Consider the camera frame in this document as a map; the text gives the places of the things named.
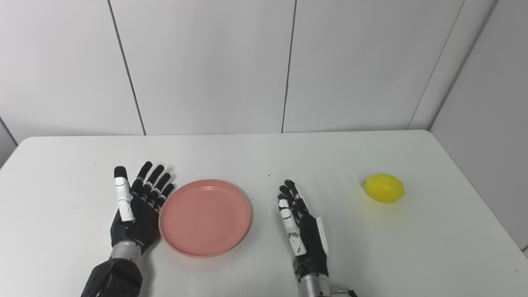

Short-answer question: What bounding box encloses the pink round plate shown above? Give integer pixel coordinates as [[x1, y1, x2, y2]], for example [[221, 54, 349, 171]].
[[159, 179, 252, 258]]

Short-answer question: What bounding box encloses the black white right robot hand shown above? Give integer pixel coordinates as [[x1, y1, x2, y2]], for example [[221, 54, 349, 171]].
[[277, 179, 330, 278]]

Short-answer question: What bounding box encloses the yellow lemon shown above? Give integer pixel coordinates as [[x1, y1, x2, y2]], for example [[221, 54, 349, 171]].
[[364, 174, 405, 203]]

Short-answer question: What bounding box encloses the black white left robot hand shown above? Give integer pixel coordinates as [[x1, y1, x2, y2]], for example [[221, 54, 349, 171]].
[[110, 161, 175, 254]]

